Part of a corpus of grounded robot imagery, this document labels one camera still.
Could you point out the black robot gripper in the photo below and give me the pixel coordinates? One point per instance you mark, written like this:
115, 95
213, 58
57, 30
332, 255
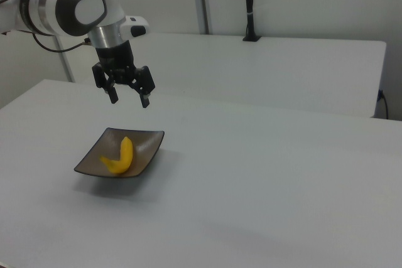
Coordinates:
117, 61

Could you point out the yellow banana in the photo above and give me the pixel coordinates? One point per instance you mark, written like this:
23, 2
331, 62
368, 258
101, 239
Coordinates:
126, 158

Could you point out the square brown ceramic plate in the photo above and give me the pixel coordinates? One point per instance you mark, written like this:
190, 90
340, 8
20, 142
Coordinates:
144, 145

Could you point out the white side table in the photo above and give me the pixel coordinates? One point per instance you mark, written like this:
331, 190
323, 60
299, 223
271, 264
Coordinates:
282, 70

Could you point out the black camera stand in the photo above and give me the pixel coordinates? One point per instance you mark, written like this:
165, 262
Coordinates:
250, 4

